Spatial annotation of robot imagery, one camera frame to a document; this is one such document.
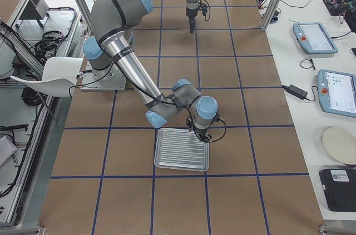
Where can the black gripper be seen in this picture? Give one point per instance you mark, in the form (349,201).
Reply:
(191,14)
(201,131)

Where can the silver ribbed metal tray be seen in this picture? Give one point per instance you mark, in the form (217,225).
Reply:
(181,149)

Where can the black power adapter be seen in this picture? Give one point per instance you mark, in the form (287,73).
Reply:
(295,91)

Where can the upper blue teach pendant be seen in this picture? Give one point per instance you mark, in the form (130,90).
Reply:
(314,39)

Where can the blue teach pendant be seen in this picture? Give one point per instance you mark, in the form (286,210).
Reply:
(336,92)
(314,39)

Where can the beige round plate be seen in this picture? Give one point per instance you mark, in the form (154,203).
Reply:
(340,144)

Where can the lower blue teach pendant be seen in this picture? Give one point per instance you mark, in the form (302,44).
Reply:
(336,92)

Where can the black tablet with label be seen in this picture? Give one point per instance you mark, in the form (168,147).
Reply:
(339,189)

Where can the white plastic chair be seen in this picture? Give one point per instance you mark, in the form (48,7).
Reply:
(59,77)

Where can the grey vented box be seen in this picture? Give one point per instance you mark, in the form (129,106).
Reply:
(36,10)

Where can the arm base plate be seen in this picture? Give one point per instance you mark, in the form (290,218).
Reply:
(103,76)

